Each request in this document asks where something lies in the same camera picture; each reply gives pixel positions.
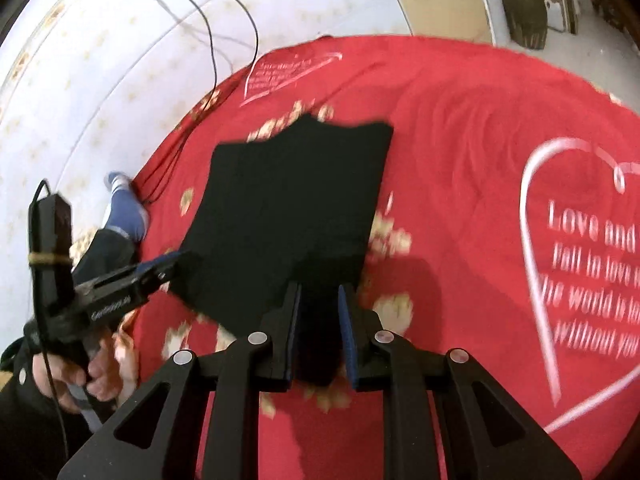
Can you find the pale peach cloth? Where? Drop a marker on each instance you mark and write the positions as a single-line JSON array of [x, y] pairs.
[[128, 360]]

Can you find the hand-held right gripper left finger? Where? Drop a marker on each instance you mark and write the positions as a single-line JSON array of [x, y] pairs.
[[294, 332]]

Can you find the person's dark trouser leg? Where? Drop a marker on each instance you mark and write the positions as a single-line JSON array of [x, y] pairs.
[[105, 255]]

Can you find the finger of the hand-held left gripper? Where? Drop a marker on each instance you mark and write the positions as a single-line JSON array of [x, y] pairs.
[[160, 263]]

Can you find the blue striped sock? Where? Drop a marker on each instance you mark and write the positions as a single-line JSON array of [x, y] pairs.
[[127, 215]]

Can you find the person's left hand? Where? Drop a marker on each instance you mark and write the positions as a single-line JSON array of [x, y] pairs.
[[105, 375]]

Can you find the red printed blanket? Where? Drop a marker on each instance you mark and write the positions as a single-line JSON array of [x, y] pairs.
[[450, 135]]

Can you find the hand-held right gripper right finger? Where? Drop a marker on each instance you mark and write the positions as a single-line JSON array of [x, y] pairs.
[[350, 342]]

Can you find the black pants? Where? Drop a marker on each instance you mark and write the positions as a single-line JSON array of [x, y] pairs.
[[290, 200]]

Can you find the small white board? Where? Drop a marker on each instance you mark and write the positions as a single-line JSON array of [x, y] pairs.
[[556, 14]]

